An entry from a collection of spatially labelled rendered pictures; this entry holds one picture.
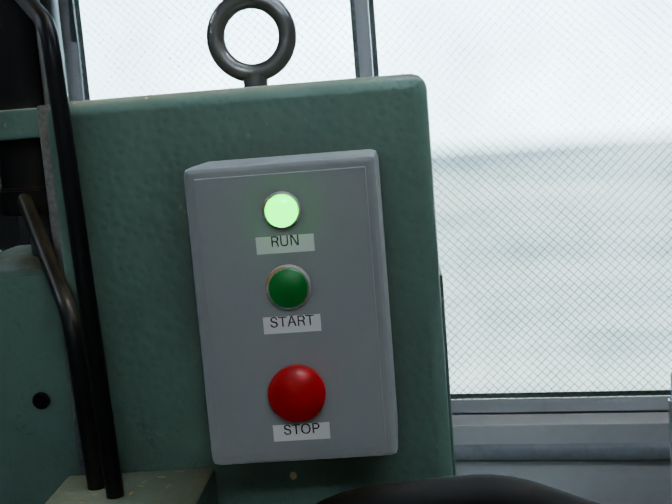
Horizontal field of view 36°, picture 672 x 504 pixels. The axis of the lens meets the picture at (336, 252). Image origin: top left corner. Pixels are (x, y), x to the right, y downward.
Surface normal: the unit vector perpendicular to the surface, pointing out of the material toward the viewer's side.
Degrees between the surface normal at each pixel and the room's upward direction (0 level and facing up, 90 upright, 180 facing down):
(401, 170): 90
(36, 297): 90
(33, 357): 90
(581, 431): 90
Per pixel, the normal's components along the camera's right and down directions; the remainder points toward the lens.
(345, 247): -0.05, 0.15
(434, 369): 0.21, 0.12
